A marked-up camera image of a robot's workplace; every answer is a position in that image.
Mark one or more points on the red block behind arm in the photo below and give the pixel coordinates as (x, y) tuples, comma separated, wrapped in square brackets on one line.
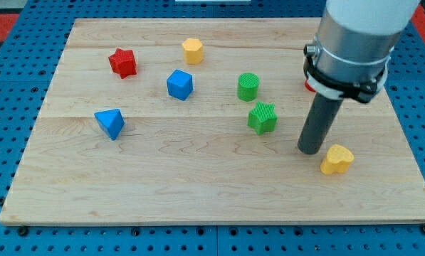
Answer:
[(308, 87)]

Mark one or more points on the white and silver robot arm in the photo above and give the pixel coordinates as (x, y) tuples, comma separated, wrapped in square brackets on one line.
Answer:
[(349, 54)]

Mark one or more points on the green star block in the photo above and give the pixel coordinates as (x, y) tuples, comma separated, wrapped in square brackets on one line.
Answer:
[(262, 118)]

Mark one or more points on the red star block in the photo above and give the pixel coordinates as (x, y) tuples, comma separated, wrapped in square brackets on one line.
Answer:
[(123, 63)]

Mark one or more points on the light wooden board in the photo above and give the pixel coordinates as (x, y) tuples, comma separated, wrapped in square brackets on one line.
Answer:
[(197, 162)]

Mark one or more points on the blue cube block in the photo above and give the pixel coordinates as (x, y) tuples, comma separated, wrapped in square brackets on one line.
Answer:
[(180, 84)]

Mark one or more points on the green cylinder block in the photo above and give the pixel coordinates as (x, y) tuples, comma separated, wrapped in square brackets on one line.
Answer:
[(248, 84)]

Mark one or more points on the yellow hexagon block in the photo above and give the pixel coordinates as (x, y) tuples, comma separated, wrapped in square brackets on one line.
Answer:
[(193, 51)]

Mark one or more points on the blue triangle block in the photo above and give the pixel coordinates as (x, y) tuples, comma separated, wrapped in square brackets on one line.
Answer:
[(111, 122)]

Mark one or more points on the dark grey cylindrical pointer rod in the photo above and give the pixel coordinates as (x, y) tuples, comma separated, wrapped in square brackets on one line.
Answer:
[(318, 123)]

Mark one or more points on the yellow heart block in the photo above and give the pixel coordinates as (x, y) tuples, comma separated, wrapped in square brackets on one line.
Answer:
[(337, 160)]

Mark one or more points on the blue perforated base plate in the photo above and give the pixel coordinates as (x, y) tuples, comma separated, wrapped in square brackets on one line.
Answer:
[(28, 59)]

